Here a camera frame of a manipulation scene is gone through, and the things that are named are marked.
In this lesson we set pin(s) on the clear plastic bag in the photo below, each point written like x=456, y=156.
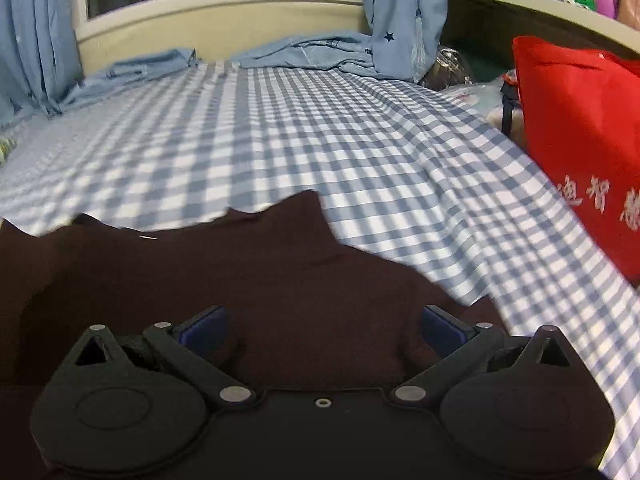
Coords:
x=450, y=70

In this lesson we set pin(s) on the white plastic bundle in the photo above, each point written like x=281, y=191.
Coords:
x=480, y=97

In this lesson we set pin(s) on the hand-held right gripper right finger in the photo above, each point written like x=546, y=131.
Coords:
x=442, y=329

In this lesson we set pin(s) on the green white toy car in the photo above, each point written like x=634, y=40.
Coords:
x=580, y=1

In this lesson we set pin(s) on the white wall shelf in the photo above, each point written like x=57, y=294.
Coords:
x=500, y=2

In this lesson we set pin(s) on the yellow avocado print pillow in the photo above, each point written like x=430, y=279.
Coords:
x=6, y=151

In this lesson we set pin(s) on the red tote bag with characters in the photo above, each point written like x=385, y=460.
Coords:
x=575, y=135

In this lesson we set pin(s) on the blue white checked bed sheet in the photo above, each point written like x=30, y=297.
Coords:
x=300, y=135

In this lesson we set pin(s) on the blue star curtain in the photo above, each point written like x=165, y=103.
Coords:
x=405, y=10
x=35, y=35

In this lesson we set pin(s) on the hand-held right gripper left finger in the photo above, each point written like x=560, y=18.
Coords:
x=205, y=331

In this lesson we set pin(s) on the maroon printed sweatshirt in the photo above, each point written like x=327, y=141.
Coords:
x=275, y=285

